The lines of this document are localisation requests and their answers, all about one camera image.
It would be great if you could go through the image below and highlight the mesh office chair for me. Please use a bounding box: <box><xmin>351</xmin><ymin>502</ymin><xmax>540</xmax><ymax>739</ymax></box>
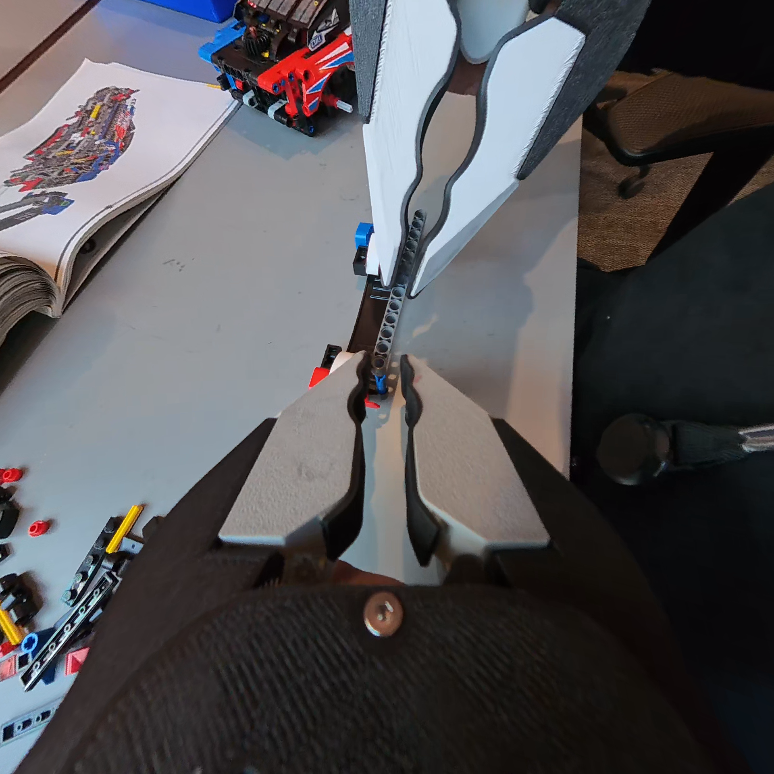
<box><xmin>583</xmin><ymin>68</ymin><xmax>774</xmax><ymax>200</ymax></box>

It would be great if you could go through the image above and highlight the white adjoining table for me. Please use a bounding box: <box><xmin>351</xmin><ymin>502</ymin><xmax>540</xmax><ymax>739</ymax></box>
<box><xmin>0</xmin><ymin>0</ymin><xmax>92</xmax><ymax>82</ymax></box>

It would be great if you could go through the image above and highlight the blue box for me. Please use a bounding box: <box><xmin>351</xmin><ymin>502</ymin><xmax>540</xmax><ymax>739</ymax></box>
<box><xmin>118</xmin><ymin>0</ymin><xmax>239</xmax><ymax>24</ymax></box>

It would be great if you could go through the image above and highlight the open building instruction booklet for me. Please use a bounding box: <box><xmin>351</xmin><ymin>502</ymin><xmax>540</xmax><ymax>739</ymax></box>
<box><xmin>0</xmin><ymin>57</ymin><xmax>239</xmax><ymax>345</ymax></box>

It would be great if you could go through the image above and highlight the grey desk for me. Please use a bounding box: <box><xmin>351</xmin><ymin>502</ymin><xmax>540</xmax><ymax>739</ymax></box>
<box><xmin>0</xmin><ymin>0</ymin><xmax>584</xmax><ymax>774</ymax></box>

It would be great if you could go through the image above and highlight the long dark toy beam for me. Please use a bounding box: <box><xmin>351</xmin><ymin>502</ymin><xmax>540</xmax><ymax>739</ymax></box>
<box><xmin>372</xmin><ymin>208</ymin><xmax>427</xmax><ymax>371</ymax></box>

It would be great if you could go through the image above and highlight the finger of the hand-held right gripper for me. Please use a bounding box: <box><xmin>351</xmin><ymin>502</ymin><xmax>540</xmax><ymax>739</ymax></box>
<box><xmin>362</xmin><ymin>0</ymin><xmax>464</xmax><ymax>287</ymax></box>
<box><xmin>409</xmin><ymin>13</ymin><xmax>587</xmax><ymax>301</ymax></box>

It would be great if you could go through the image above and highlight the red blue toy brick car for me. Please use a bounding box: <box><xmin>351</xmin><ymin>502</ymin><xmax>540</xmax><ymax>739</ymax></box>
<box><xmin>200</xmin><ymin>0</ymin><xmax>358</xmax><ymax>137</ymax></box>

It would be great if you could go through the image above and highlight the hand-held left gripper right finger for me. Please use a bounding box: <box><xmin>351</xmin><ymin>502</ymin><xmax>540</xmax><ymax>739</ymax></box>
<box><xmin>399</xmin><ymin>354</ymin><xmax>553</xmax><ymax>568</ymax></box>

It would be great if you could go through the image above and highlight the black thin toy plate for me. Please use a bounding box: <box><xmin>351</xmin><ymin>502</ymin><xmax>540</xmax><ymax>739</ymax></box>
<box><xmin>0</xmin><ymin>704</ymin><xmax>61</xmax><ymax>745</ymax></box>

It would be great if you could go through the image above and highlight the black panel toy brick assembly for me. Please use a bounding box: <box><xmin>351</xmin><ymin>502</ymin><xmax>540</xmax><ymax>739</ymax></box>
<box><xmin>308</xmin><ymin>221</ymin><xmax>403</xmax><ymax>412</ymax></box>

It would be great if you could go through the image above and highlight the pile of loose toy bricks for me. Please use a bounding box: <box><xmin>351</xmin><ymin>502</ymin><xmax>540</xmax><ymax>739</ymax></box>
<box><xmin>0</xmin><ymin>466</ymin><xmax>161</xmax><ymax>693</ymax></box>

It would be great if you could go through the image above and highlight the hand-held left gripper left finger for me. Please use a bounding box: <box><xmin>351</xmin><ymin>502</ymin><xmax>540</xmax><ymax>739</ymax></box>
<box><xmin>216</xmin><ymin>351</ymin><xmax>372</xmax><ymax>560</ymax></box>

